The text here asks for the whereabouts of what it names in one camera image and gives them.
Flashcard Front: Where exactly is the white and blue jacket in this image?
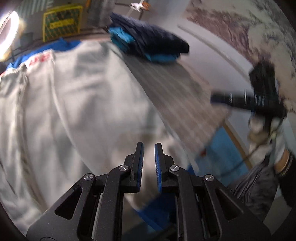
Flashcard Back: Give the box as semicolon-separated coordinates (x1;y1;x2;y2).
0;38;201;234

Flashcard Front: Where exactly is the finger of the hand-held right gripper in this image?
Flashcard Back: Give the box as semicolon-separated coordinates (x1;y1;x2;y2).
211;91;255;109

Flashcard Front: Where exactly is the person's right forearm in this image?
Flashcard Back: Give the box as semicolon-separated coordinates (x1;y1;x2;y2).
274;148;296;208

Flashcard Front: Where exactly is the landscape wall painting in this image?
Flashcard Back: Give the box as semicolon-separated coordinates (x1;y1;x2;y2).
183;0;296;109

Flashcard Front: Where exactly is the person's grey striped clothing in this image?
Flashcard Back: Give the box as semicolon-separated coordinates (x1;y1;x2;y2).
228;160;285;223

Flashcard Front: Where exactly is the wooden bed frame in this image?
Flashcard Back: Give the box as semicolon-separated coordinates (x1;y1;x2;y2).
222;122;253;169

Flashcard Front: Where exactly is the ring light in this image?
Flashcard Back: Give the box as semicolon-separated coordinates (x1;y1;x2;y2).
0;10;20;59

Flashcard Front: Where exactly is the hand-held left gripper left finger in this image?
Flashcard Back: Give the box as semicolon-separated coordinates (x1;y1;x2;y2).
26;142;144;241

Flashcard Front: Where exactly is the navy quilted jacket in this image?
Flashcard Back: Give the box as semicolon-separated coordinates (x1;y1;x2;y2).
109;13;190;58

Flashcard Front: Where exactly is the yellow and green patterned box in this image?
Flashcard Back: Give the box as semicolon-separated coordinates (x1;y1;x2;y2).
43;5;84;42

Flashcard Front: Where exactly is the plaid bed sheet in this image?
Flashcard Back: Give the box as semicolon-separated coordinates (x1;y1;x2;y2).
113;46;232;167

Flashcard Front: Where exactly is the person's right hand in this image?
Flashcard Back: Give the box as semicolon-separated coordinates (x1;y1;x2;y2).
248;115;286;165

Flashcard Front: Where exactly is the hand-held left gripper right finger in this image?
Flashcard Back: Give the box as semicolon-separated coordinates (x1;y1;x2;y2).
154;142;271;241

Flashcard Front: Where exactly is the blue plastic bed cover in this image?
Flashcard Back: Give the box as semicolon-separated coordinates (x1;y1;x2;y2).
194;126;250;183

